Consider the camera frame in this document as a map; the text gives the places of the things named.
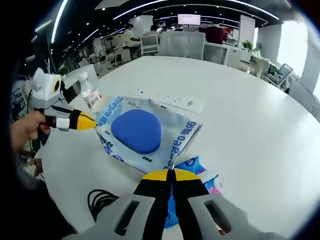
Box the white table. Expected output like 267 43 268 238
34 55 320 240

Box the blue tissue packet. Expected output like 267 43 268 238
163 156 224 230

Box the white slatted chair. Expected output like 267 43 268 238
140 34 161 56

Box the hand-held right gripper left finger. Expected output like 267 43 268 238
74 169 171 240

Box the wall monitor screen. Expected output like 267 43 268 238
177 14 201 26

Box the white framed chair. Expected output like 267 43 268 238
203 42 230 66

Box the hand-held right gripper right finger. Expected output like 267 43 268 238
172 168 283 240

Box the white office desk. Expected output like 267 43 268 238
239 49 271 74

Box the clear plastic water bottle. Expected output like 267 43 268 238
76 71 104 112

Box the person's left hand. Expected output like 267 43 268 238
11 111 52 153

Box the black cable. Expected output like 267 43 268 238
87 189 120 223

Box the grey mesh office chair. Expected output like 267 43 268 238
158 32 206 61

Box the green potted plant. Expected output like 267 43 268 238
241 39 255 52

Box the black office chair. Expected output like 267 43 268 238
264 63 294 88

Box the blue wall poster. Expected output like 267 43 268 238
12 82 28 121

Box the white table socket strip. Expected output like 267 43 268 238
129 87 205 114

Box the window with blinds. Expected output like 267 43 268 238
276 21 309 73

